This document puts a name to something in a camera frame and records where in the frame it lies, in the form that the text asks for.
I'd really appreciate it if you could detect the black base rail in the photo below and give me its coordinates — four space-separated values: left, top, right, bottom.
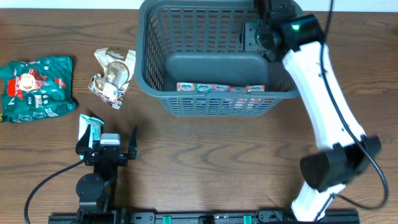
48 208 361 224

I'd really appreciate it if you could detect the blue Kleenex tissue multipack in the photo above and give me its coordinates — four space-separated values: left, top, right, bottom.
177 82 265 93

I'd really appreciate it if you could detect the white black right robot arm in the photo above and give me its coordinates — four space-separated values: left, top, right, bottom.
240 1 381 223

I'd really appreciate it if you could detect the green Nescafe coffee bag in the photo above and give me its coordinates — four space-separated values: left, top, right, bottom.
1 56 76 123

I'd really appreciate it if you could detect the light teal small packet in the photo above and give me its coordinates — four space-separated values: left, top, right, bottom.
75 114 104 160

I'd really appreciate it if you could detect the grey plastic laundry basket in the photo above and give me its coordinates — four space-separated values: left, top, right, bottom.
134 1 299 116

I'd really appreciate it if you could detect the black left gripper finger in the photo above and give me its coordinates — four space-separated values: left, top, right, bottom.
75 124 91 155
127 126 137 160

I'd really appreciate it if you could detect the beige crumpled snack pouch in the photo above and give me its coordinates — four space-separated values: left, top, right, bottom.
88 47 136 110

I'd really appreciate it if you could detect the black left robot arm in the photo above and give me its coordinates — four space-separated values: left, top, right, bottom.
76 125 137 223

